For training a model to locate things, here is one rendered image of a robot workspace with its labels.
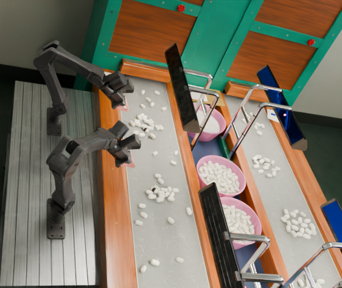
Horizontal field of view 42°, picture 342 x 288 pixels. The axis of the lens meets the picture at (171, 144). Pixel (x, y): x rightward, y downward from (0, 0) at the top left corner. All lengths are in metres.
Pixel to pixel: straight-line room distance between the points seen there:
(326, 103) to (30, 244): 3.39
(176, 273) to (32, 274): 0.54
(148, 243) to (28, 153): 0.71
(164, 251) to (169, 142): 0.68
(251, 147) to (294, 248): 0.67
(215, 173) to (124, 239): 0.70
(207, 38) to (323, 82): 1.96
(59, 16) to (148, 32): 0.99
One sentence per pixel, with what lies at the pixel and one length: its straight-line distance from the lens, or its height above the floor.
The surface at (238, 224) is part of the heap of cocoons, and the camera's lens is 2.13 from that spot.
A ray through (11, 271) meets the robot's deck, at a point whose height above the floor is 0.67.
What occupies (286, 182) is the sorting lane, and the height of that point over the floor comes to 0.74.
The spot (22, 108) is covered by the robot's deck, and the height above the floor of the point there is 0.67.
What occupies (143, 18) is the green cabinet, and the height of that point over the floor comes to 1.12.
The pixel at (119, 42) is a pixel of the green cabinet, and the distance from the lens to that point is 2.58.
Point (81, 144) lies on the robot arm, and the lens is 1.60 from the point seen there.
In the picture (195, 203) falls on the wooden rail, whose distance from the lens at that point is 2.07.
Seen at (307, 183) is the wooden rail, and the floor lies 0.77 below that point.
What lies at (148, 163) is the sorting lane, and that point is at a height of 0.74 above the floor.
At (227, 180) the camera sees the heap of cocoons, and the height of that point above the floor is 0.73.
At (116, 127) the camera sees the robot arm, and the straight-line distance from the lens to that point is 1.83.
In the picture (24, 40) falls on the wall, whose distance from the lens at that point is 3.49.
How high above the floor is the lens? 2.20
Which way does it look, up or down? 39 degrees down
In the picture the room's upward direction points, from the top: 25 degrees clockwise
